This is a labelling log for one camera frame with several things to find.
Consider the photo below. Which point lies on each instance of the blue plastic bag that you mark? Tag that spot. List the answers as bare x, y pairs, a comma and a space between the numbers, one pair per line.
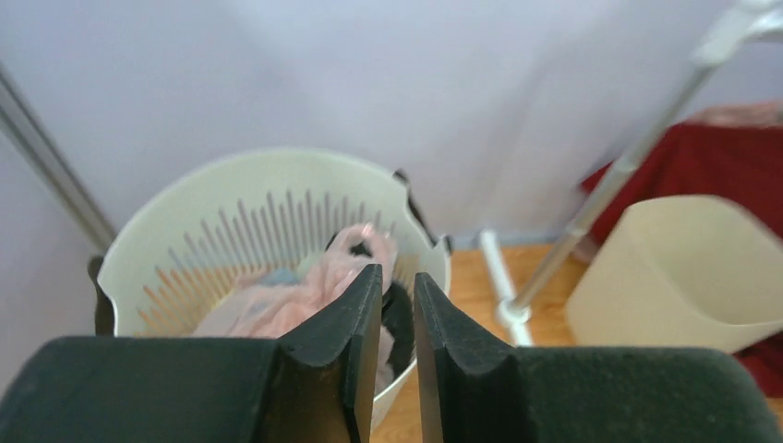
278, 277

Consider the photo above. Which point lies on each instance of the clothes rack pole with foot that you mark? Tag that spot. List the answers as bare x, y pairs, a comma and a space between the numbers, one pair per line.
745, 21

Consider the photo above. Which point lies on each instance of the corner aluminium profile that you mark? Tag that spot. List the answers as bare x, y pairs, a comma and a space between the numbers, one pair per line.
37, 147

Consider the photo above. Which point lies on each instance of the white slotted laundry basket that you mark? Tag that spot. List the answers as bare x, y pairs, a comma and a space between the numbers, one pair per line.
264, 210

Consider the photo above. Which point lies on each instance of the pink garment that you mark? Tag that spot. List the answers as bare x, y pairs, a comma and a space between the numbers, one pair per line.
757, 114

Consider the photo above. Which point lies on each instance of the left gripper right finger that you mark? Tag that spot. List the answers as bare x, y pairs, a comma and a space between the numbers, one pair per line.
474, 387

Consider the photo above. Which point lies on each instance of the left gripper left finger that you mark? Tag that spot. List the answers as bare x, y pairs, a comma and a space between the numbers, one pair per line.
313, 384

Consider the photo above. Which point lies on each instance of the beige plastic trash bin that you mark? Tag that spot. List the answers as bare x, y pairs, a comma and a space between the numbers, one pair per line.
699, 271

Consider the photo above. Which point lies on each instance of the pink plastic trash bag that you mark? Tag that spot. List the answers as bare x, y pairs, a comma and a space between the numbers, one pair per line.
252, 311

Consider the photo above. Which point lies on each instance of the red t-shirt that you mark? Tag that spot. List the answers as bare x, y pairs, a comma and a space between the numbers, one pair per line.
740, 164

